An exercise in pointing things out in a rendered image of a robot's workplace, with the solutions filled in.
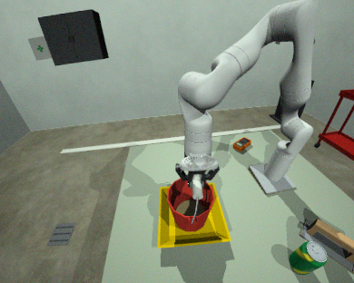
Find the orange digital multimeter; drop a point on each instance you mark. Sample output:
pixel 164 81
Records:
pixel 241 144

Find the green and yellow drink can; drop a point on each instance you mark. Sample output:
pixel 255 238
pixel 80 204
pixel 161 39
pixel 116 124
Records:
pixel 308 257

